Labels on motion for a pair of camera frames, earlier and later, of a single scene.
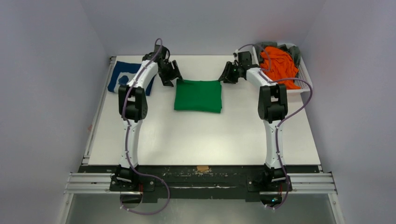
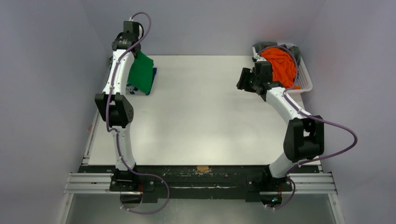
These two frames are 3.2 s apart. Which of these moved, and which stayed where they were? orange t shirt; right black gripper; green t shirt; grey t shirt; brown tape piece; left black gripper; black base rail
Moved: green t shirt; right black gripper; left black gripper
Stayed: orange t shirt; black base rail; brown tape piece; grey t shirt
